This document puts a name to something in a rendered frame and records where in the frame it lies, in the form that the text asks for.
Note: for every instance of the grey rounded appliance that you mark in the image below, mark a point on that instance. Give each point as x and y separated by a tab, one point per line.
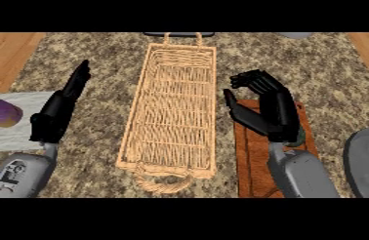
358	162

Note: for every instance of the long wicker basket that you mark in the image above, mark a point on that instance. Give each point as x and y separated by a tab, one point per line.
169	113

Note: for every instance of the pale grey round object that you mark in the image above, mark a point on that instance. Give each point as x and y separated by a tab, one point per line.
296	34

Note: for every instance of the dark green squash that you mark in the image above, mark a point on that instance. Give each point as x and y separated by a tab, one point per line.
300	136

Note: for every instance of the white cloth placemat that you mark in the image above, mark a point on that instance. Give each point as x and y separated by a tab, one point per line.
20	133

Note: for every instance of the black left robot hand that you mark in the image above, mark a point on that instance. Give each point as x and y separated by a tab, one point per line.
54	117

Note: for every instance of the purple and yellow vegetable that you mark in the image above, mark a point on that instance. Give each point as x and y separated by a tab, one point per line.
8	114

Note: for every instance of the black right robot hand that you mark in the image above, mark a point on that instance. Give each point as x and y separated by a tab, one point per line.
278	110

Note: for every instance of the brown wooden cutting board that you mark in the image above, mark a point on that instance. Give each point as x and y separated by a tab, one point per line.
250	159

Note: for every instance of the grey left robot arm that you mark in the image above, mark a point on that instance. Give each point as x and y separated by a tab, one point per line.
26	174

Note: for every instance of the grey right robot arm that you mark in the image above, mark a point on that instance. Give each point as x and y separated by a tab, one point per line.
299	172

